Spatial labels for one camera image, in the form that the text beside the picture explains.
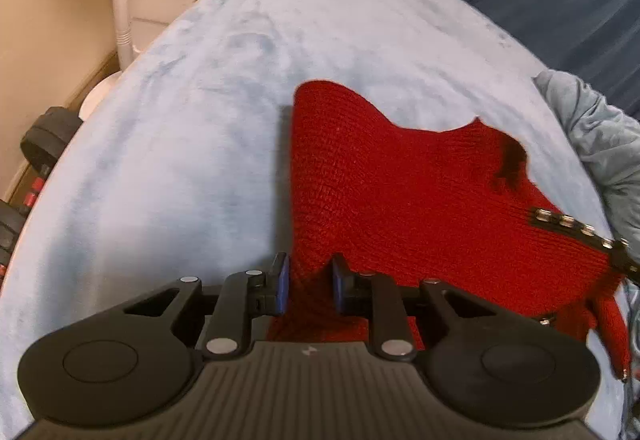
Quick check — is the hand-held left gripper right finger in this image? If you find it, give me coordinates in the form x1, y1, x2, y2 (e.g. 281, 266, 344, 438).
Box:
331, 254, 502, 363

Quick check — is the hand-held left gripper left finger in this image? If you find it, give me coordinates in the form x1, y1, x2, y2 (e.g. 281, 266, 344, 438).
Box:
122, 252, 291, 361

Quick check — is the red knitted sweater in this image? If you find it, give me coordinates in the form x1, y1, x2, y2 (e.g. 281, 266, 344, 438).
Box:
266, 80, 632, 385

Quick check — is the crumpled light blue blanket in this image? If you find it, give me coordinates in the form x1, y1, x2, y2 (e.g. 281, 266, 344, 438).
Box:
532, 69, 640, 271

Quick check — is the black dumbbell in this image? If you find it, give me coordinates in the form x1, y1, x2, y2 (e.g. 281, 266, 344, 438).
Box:
0, 106, 85, 272

